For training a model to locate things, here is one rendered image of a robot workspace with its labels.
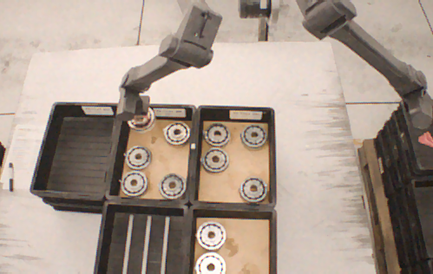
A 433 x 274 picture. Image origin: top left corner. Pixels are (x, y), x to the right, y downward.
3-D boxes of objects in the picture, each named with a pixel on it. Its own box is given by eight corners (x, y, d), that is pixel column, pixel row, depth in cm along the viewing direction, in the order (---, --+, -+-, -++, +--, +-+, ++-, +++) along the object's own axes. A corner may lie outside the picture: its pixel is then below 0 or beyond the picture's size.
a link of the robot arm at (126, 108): (153, 77, 119) (127, 69, 115) (149, 108, 114) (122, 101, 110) (139, 94, 128) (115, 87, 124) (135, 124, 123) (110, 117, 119)
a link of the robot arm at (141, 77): (215, 44, 86) (173, 28, 81) (211, 67, 85) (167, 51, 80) (150, 78, 123) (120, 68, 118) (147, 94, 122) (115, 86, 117)
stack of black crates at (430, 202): (384, 199, 207) (410, 179, 177) (430, 197, 208) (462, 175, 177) (397, 269, 189) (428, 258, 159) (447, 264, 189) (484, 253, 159)
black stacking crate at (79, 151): (63, 116, 159) (54, 102, 148) (127, 118, 158) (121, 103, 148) (42, 203, 140) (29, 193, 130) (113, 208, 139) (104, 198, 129)
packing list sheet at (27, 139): (13, 124, 170) (13, 124, 169) (56, 123, 170) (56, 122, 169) (-2, 189, 154) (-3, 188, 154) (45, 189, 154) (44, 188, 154)
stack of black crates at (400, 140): (371, 138, 226) (399, 99, 186) (414, 137, 226) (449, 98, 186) (383, 199, 208) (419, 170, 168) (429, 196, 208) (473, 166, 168)
